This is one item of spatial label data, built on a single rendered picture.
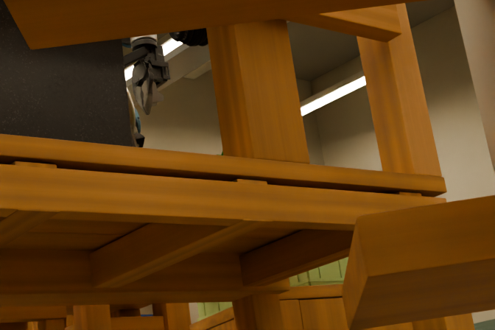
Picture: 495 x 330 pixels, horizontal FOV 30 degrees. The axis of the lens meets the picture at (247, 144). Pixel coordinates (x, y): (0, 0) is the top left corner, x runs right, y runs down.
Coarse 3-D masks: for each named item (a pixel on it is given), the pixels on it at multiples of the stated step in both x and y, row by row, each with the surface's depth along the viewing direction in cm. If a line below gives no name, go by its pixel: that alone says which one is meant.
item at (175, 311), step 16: (160, 304) 247; (176, 304) 247; (64, 320) 251; (80, 320) 231; (96, 320) 230; (112, 320) 235; (128, 320) 238; (144, 320) 241; (160, 320) 244; (176, 320) 245
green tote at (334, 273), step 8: (328, 264) 267; (336, 264) 269; (344, 264) 271; (304, 272) 263; (312, 272) 263; (320, 272) 264; (328, 272) 266; (336, 272) 268; (344, 272) 270; (296, 280) 266; (304, 280) 262; (312, 280) 262; (320, 280) 263; (328, 280) 265; (336, 280) 267; (200, 304) 307; (208, 304) 303; (216, 304) 299; (224, 304) 296; (200, 312) 307; (208, 312) 303; (216, 312) 298
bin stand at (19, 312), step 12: (0, 312) 211; (12, 312) 213; (24, 312) 215; (36, 312) 217; (48, 312) 218; (60, 312) 220; (0, 324) 233; (12, 324) 235; (24, 324) 237; (48, 324) 218; (60, 324) 220
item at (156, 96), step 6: (144, 84) 251; (144, 90) 250; (156, 90) 252; (144, 96) 250; (150, 96) 249; (156, 96) 252; (162, 96) 253; (144, 102) 250; (150, 102) 250; (144, 108) 250; (150, 108) 250
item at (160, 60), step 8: (144, 40) 254; (152, 40) 256; (136, 48) 256; (152, 48) 258; (160, 48) 259; (144, 56) 256; (152, 56) 257; (160, 56) 258; (136, 64) 254; (144, 64) 251; (152, 64) 253; (160, 64) 254; (168, 64) 256; (136, 72) 254; (144, 72) 250; (152, 72) 253; (160, 72) 255; (168, 72) 255; (136, 80) 254; (160, 80) 254
